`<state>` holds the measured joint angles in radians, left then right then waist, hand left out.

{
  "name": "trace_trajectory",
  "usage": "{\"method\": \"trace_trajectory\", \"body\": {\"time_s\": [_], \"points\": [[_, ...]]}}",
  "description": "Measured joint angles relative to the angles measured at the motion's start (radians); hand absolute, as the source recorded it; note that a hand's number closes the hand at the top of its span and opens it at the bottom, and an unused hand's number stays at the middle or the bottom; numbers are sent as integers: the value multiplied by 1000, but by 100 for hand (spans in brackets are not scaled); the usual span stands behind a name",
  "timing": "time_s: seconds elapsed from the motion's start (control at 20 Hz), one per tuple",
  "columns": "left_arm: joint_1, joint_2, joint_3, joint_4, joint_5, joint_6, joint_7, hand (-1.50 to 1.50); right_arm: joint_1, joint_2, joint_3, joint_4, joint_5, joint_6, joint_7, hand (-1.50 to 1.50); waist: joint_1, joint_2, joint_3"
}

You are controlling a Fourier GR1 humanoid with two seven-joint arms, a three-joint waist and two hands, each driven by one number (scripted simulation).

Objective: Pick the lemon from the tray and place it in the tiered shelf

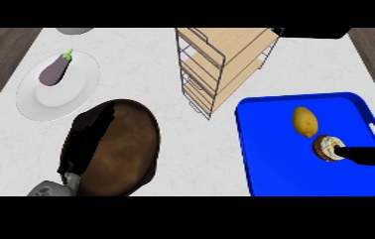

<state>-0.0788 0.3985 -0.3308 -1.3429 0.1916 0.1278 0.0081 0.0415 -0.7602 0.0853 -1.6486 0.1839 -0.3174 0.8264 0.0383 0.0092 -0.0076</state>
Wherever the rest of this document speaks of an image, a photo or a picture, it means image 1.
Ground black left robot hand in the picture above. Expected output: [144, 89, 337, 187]
[55, 100, 116, 185]

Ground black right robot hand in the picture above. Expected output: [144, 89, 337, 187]
[333, 146, 375, 167]

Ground blue tray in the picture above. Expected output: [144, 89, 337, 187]
[234, 91, 375, 197]

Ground yellow lemon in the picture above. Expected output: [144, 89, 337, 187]
[290, 105, 318, 139]

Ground brown white-frosted cupcake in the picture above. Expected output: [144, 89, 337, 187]
[311, 134, 346, 163]

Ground white round plate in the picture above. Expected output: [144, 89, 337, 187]
[14, 51, 101, 122]

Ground purple eggplant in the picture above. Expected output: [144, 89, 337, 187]
[38, 49, 76, 87]

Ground grey round object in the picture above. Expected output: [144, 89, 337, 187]
[54, 28, 94, 36]

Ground black appliance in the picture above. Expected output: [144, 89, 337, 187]
[271, 28, 351, 40]

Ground wire tiered shelf wooden trays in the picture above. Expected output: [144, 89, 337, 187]
[173, 28, 281, 120]

